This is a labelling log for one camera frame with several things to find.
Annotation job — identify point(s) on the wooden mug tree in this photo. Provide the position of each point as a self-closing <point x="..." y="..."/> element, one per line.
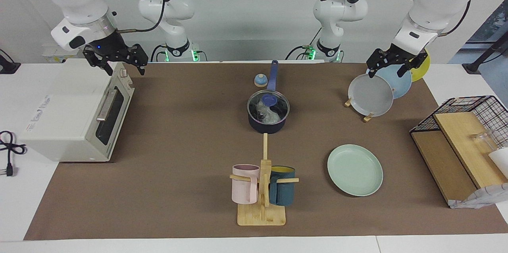
<point x="262" y="215"/>

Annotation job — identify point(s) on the wooden plate rack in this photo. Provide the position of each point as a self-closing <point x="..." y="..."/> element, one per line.
<point x="368" y="117"/>

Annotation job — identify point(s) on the white toaster oven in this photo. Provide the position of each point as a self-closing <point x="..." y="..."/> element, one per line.
<point x="67" y="106"/>

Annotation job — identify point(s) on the grey patterned cloth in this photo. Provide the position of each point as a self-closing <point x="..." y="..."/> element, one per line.
<point x="482" y="197"/>

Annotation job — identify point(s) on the yellow plate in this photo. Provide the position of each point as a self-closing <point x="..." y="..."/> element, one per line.
<point x="421" y="71"/>

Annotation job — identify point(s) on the black clamp mount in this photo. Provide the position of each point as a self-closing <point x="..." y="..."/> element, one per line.
<point x="8" y="68"/>

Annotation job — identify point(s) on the light blue plate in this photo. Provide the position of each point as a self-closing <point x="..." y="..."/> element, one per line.
<point x="401" y="84"/>

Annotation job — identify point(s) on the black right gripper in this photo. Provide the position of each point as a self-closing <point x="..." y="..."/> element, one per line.
<point x="109" y="48"/>

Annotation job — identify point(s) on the white power strip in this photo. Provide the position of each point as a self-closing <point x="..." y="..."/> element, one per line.
<point x="51" y="52"/>

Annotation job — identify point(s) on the grey plate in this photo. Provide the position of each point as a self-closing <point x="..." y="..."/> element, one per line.
<point x="371" y="96"/>

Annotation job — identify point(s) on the mint green plate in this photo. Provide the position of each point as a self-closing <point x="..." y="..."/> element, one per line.
<point x="355" y="170"/>

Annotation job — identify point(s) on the white cup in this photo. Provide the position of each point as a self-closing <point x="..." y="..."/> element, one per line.
<point x="501" y="161"/>

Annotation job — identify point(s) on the dark brown wooden board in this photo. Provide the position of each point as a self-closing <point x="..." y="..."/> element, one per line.
<point x="440" y="165"/>

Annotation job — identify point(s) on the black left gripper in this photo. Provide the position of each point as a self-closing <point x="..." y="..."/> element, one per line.
<point x="397" y="56"/>

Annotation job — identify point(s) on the dark blue saucepan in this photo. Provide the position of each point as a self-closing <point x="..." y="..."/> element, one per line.
<point x="268" y="128"/>

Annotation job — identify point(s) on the clear glass cup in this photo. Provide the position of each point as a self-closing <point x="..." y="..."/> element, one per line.
<point x="484" y="141"/>

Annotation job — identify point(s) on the brown table mat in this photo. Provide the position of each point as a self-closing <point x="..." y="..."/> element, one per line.
<point x="170" y="189"/>

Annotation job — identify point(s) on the dark teal mug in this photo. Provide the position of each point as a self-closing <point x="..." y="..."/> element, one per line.
<point x="282" y="191"/>

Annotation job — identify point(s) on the pink mug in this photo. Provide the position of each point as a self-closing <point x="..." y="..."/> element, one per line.
<point x="244" y="189"/>

